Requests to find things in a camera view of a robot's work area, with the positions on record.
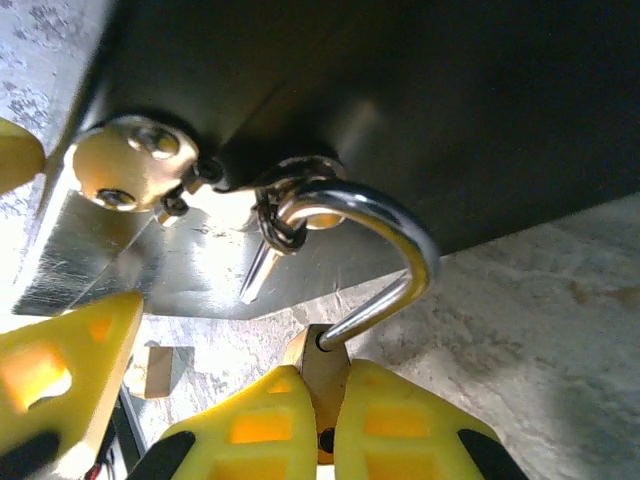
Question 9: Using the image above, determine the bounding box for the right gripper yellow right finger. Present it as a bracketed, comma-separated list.
[333, 358, 530, 480]

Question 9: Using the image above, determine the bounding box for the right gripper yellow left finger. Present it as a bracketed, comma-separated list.
[127, 364, 320, 480]

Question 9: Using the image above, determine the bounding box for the brass padlock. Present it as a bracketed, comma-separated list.
[274, 178, 442, 467]

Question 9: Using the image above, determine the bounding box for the silver key with ring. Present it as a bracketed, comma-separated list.
[238, 189, 307, 307]

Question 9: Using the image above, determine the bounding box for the silver box hasp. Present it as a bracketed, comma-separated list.
[68, 117, 349, 236]

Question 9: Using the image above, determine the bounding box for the Starry Night print box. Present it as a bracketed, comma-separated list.
[37, 0, 640, 261]

